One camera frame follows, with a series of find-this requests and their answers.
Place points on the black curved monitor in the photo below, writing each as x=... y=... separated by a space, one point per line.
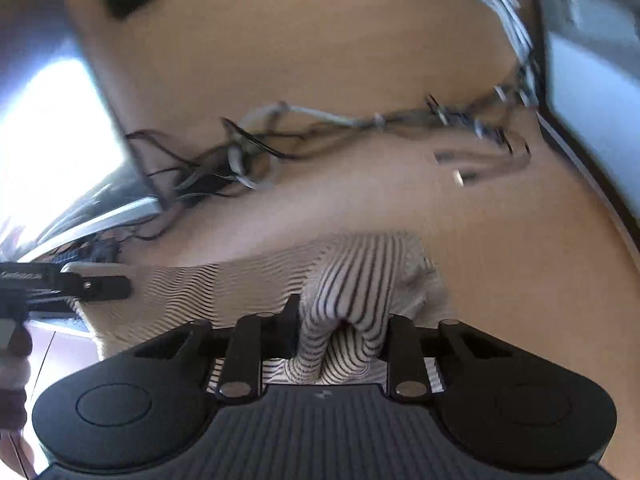
x=67 y=170

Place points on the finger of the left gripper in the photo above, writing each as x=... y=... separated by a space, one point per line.
x=95 y=288

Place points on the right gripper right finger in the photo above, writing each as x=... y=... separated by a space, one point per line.
x=406 y=374

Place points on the beige striped knit garment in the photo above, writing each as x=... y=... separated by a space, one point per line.
x=348 y=286

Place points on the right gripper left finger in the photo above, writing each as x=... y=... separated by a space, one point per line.
x=255 y=339

